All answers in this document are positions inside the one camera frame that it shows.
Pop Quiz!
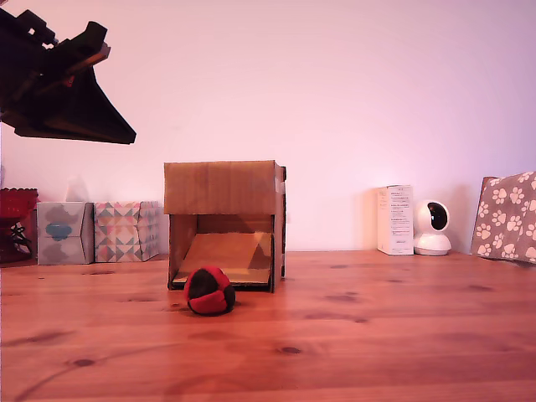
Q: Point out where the red and black footbag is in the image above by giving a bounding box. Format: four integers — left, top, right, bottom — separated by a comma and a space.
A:
184, 266, 237, 317

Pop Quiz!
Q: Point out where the black tangled cord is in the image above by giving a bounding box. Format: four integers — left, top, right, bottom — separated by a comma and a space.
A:
7, 221, 34, 257

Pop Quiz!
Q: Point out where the red scalloped bowl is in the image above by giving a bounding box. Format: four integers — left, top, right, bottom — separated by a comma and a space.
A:
0, 188, 39, 264

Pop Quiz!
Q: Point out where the cloud print tissue box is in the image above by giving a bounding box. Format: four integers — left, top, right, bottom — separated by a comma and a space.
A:
36, 175, 95, 266

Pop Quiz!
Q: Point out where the white printed carton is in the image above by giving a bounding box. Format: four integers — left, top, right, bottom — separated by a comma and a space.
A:
376, 184, 415, 256

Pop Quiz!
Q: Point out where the geometric pattern tissue box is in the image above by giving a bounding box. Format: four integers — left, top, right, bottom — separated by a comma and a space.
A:
93, 200, 162, 264

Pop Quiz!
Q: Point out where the paw print grey cloth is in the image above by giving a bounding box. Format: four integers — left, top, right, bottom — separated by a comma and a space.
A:
470, 171, 536, 265

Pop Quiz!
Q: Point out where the small white round camera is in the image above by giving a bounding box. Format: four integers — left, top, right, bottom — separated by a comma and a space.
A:
413, 198, 453, 257

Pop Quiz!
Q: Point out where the cardboard dice tower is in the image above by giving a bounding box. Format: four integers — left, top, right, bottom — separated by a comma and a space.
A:
163, 159, 288, 294

